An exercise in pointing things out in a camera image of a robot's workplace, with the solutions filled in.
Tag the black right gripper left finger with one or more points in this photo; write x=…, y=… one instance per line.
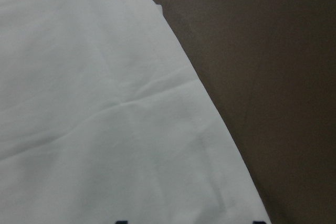
x=121, y=222

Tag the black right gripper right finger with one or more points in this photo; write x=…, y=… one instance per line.
x=258, y=222

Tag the white long-sleeve printed shirt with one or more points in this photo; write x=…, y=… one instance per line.
x=103, y=118

